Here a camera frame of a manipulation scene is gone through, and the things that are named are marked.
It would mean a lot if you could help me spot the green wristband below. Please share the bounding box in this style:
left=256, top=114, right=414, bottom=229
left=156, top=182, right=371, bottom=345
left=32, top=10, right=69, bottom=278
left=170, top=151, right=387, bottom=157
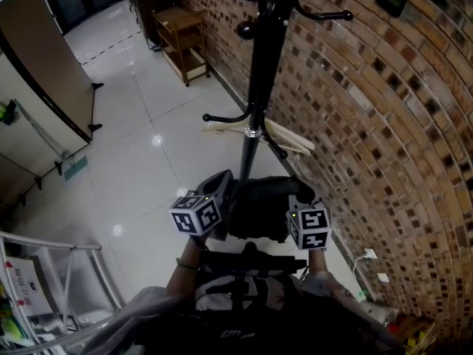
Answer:
left=174, top=257, right=201, bottom=272

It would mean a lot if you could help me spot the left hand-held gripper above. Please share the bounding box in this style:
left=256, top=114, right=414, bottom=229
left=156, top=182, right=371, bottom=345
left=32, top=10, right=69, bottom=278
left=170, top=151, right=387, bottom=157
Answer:
left=169, top=169, right=236, bottom=241

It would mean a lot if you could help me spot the teal floor plate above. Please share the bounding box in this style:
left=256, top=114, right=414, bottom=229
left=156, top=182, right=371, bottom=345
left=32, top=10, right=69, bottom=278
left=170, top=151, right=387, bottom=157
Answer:
left=63, top=155, right=89, bottom=182

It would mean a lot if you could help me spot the person's grey jacket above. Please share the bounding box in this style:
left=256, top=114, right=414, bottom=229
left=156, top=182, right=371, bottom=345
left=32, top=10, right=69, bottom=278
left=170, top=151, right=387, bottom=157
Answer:
left=79, top=270, right=404, bottom=355

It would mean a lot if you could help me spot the white power cable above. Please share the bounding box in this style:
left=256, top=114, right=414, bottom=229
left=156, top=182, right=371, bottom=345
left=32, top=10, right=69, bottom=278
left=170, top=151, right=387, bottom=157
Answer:
left=352, top=255, right=369, bottom=277

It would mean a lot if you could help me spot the beige partition panel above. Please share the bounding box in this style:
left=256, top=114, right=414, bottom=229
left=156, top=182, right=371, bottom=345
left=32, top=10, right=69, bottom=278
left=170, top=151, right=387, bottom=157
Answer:
left=0, top=50, right=92, bottom=199

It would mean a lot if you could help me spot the green hanging item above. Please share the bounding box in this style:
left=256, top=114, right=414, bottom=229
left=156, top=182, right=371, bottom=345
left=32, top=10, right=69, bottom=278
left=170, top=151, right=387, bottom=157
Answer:
left=0, top=99, right=20, bottom=126

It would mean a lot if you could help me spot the dark grey backpack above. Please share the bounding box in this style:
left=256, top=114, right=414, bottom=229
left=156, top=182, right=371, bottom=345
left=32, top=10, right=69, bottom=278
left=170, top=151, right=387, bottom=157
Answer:
left=228, top=175, right=316, bottom=243

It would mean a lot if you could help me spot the brown partition panel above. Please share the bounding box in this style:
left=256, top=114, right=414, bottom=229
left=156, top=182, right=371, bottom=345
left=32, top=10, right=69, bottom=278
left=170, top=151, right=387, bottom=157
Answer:
left=0, top=0, right=105, bottom=144

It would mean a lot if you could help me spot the black wall device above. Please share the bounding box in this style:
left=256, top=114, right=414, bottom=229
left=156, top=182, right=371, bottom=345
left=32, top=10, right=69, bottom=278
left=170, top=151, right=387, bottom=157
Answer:
left=375, top=0, right=409, bottom=18

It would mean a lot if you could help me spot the white metal shelf rack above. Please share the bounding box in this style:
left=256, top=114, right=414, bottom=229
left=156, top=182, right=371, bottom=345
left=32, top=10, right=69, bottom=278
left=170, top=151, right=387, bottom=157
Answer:
left=0, top=230, right=126, bottom=355

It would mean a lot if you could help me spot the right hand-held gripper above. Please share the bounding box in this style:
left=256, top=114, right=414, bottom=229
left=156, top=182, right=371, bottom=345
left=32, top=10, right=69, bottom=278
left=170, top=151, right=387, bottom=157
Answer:
left=285, top=192, right=331, bottom=252

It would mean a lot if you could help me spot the black chest mount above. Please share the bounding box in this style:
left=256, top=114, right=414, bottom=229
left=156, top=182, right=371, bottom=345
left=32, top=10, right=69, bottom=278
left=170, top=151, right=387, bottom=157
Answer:
left=200, top=241, right=308, bottom=312

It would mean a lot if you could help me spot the person's right forearm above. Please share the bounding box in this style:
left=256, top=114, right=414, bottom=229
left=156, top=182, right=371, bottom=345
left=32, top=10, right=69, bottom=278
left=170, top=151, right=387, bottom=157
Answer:
left=304, top=248, right=330, bottom=277

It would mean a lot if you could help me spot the dark wooden cabinet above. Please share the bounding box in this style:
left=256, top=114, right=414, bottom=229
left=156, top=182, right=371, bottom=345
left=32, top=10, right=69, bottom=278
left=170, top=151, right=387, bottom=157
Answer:
left=129, top=0, right=179, bottom=50

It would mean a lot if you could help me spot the white paper sign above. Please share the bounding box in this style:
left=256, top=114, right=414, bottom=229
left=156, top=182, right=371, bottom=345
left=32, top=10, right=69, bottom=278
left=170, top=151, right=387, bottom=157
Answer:
left=4, top=256, right=53, bottom=318

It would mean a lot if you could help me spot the cream wooden clothes hanger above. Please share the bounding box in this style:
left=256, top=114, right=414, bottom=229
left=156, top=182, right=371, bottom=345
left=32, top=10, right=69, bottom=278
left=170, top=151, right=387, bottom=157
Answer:
left=201, top=118, right=316, bottom=158

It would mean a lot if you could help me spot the black coat rack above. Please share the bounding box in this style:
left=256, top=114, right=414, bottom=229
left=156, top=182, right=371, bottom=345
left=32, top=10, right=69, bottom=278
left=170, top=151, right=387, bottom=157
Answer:
left=202, top=0, right=448, bottom=181

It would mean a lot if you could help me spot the cardboard box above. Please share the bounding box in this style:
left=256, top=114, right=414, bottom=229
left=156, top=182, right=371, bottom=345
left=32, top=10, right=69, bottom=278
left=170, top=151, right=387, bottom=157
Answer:
left=387, top=314, right=438, bottom=355

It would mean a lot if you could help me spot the person's left forearm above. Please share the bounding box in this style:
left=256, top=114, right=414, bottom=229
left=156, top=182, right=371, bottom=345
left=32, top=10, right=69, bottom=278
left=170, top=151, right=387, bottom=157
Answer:
left=165, top=234, right=208, bottom=303

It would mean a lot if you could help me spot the wooden shelf trolley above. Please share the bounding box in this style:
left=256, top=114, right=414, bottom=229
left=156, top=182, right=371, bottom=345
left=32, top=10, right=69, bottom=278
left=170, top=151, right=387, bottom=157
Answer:
left=152, top=7, right=212, bottom=88

